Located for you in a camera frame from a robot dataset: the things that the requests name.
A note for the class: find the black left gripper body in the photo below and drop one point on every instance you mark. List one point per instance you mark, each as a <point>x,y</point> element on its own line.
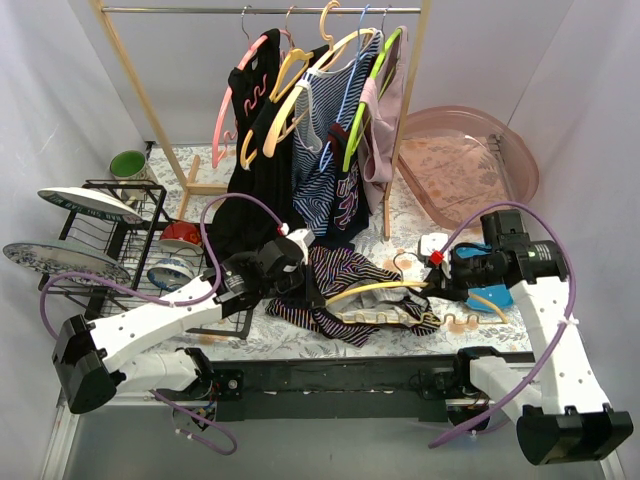
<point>295,279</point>

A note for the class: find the black wire dish rack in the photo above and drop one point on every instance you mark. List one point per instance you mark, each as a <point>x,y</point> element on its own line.
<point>136,247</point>

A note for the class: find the pink translucent plastic basin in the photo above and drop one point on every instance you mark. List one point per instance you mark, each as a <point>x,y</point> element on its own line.
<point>457,160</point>

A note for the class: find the green mug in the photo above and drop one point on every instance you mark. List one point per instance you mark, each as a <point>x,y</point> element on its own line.
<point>131,166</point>

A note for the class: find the red bowl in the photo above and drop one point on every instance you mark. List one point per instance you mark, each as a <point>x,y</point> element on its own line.
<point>180,236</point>

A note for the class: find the pink wavy plastic hanger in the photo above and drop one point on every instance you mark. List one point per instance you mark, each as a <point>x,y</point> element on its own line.
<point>221,136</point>

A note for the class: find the white plate with lettering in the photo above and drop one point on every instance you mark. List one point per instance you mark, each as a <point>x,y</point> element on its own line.
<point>91,203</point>

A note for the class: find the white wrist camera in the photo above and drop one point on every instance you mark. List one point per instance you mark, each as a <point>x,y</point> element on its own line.
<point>430,243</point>
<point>303,238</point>

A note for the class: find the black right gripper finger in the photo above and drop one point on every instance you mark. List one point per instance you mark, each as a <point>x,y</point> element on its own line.
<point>435,278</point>
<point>433,290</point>

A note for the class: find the blue white porcelain bowl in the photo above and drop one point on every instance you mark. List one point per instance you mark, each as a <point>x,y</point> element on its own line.
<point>170,274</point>

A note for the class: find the blue wire hanger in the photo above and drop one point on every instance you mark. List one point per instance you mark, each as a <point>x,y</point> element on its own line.
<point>324,160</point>

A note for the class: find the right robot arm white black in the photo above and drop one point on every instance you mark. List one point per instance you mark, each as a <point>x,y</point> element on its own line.
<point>560,411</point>

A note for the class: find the wooden clothes rack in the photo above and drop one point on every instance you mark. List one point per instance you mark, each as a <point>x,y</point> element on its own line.
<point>188,180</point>

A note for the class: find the green plastic hanger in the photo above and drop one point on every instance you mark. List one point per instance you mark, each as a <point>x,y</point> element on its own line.
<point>380,77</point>

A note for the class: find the floral tablecloth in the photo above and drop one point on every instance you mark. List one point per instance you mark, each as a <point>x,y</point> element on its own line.
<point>273,338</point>

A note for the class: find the pink mauve garment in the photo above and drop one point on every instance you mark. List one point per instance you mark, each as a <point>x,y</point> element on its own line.
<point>376,148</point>

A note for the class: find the blue white striped tank top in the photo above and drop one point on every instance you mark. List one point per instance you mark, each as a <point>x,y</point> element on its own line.
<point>313,190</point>

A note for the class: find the yellow wavy plastic hanger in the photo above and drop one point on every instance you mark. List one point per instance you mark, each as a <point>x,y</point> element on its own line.
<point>397,303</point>

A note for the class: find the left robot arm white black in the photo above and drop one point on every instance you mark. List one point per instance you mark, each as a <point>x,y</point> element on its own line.
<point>96,360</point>

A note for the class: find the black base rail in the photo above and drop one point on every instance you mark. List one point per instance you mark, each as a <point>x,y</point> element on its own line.
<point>425,388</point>

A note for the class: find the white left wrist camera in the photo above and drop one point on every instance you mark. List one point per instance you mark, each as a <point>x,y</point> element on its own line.
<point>303,238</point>

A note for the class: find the peach plastic hanger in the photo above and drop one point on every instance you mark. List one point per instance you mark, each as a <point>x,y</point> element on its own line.
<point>286,120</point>

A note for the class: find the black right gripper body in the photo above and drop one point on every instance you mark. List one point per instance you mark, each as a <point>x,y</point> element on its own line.
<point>447,279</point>

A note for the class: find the blue dotted plate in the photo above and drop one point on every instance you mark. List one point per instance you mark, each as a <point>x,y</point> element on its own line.
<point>496,294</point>

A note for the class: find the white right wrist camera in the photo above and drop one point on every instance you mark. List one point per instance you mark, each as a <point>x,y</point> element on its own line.
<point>430,243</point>

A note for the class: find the blue floral patterned plate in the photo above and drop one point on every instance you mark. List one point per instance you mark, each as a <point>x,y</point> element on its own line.
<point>58,256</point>

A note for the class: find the navy jersey with letters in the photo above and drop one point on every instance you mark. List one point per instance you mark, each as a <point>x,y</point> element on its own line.
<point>349,213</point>

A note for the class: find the black white striped tank top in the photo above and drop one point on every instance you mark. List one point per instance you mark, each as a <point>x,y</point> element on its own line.
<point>334,270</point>

